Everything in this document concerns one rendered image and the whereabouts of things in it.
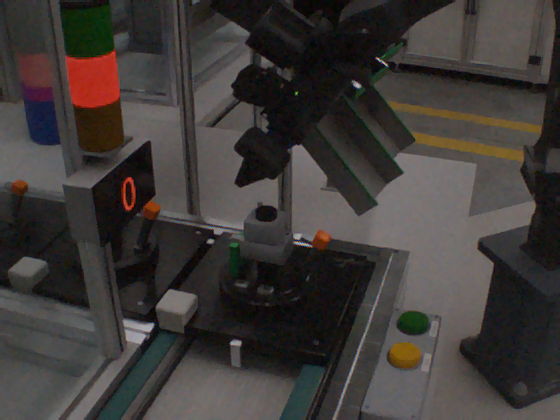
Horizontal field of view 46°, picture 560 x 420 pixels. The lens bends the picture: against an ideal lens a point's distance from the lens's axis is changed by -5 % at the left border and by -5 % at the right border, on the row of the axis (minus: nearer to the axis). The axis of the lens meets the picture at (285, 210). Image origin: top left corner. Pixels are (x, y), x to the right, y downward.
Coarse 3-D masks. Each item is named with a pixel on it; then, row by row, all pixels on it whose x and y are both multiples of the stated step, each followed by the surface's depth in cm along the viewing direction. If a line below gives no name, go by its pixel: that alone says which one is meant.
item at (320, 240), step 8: (304, 232) 92; (320, 232) 91; (304, 240) 91; (312, 240) 91; (320, 240) 90; (328, 240) 90; (312, 248) 92; (320, 248) 91; (312, 256) 92; (304, 264) 93; (312, 264) 93; (304, 272) 94
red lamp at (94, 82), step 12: (72, 60) 64; (84, 60) 64; (96, 60) 64; (108, 60) 65; (72, 72) 65; (84, 72) 65; (96, 72) 65; (108, 72) 66; (72, 84) 66; (84, 84) 65; (96, 84) 65; (108, 84) 66; (72, 96) 67; (84, 96) 66; (96, 96) 66; (108, 96) 67
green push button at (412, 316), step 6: (408, 312) 92; (414, 312) 92; (420, 312) 92; (402, 318) 91; (408, 318) 91; (414, 318) 91; (420, 318) 91; (426, 318) 91; (402, 324) 90; (408, 324) 90; (414, 324) 90; (420, 324) 90; (426, 324) 90; (408, 330) 90; (414, 330) 89; (420, 330) 90
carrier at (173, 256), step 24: (120, 240) 103; (168, 240) 108; (192, 240) 108; (120, 264) 99; (144, 264) 101; (168, 264) 103; (192, 264) 105; (120, 288) 97; (144, 288) 97; (168, 288) 98; (144, 312) 92
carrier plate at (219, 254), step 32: (224, 256) 105; (320, 256) 105; (352, 256) 105; (192, 288) 97; (320, 288) 97; (352, 288) 97; (192, 320) 91; (224, 320) 91; (256, 320) 91; (288, 320) 91; (320, 320) 91; (288, 352) 87; (320, 352) 85
